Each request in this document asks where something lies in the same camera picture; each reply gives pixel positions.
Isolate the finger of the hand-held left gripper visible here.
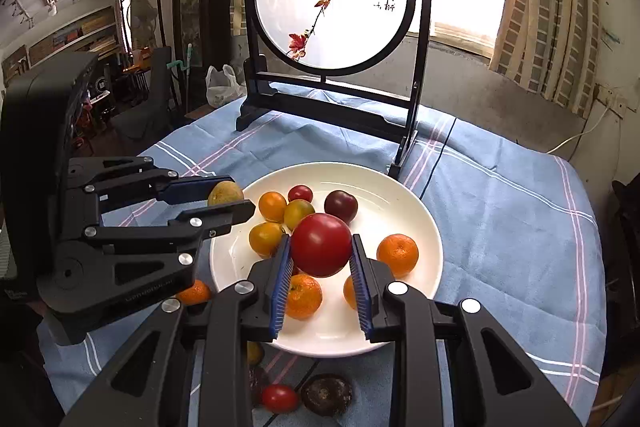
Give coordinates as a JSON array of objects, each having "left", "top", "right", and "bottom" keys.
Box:
[
  {"left": 55, "top": 199, "right": 257, "bottom": 308},
  {"left": 65, "top": 156, "right": 223, "bottom": 228}
]

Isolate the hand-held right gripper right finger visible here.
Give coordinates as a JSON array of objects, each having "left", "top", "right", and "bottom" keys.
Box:
[{"left": 349, "top": 234, "right": 583, "bottom": 427}]

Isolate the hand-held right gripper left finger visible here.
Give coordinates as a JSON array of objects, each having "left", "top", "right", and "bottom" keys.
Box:
[{"left": 60, "top": 234, "right": 296, "bottom": 427}]

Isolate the orange mandarin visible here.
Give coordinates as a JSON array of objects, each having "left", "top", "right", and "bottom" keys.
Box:
[
  {"left": 285, "top": 273, "right": 323, "bottom": 320},
  {"left": 343, "top": 274, "right": 361, "bottom": 310},
  {"left": 376, "top": 233, "right": 419, "bottom": 278},
  {"left": 175, "top": 279, "right": 213, "bottom": 306}
]

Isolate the brown kiwifruit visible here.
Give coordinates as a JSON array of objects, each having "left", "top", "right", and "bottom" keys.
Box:
[{"left": 207, "top": 181, "right": 245, "bottom": 208}]

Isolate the yellow orange tomato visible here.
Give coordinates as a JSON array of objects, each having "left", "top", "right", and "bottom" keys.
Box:
[{"left": 248, "top": 222, "right": 287, "bottom": 258}]

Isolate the orange cherry tomato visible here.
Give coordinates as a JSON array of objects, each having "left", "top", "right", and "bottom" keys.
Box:
[{"left": 258, "top": 191, "right": 288, "bottom": 224}]

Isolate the large red tomato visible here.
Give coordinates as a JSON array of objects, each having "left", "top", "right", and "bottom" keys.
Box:
[{"left": 290, "top": 213, "right": 353, "bottom": 279}]

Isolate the white round plate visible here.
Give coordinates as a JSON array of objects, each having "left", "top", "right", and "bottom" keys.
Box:
[{"left": 209, "top": 162, "right": 445, "bottom": 360}]

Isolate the dark purple tomato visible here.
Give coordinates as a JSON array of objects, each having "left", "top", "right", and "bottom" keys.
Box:
[{"left": 324, "top": 189, "right": 359, "bottom": 224}]

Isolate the grey chair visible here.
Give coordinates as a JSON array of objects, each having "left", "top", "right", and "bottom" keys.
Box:
[{"left": 110, "top": 47, "right": 176, "bottom": 140}]

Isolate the white plastic bag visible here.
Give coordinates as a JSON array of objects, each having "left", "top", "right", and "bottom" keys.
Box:
[{"left": 206, "top": 64, "right": 247, "bottom": 110}]

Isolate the dark purple passion fruit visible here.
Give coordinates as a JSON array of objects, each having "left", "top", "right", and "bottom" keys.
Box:
[{"left": 301, "top": 373, "right": 352, "bottom": 418}]

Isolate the blue striped tablecloth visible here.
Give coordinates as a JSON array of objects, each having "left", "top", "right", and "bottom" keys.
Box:
[{"left": 37, "top": 82, "right": 608, "bottom": 427}]

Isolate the standing fan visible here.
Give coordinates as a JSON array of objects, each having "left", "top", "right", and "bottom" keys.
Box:
[{"left": 131, "top": 2, "right": 161, "bottom": 52}]

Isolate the bird painting table screen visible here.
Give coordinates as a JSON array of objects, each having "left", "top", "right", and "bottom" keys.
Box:
[{"left": 235, "top": 0, "right": 436, "bottom": 180}]

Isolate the checked curtain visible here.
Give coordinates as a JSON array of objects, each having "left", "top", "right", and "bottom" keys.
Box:
[{"left": 487, "top": 0, "right": 603, "bottom": 118}]

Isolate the wall shelf with books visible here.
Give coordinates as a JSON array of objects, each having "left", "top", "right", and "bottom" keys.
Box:
[{"left": 0, "top": 4, "right": 121, "bottom": 82}]

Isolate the green handled mop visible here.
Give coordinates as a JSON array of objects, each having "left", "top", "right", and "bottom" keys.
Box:
[{"left": 170, "top": 44, "right": 193, "bottom": 112}]

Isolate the white cable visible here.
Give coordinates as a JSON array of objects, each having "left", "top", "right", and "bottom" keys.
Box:
[{"left": 545, "top": 107, "right": 608, "bottom": 155}]

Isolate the wall outlet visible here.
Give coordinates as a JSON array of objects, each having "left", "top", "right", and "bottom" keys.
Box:
[{"left": 595, "top": 84, "right": 631, "bottom": 115}]

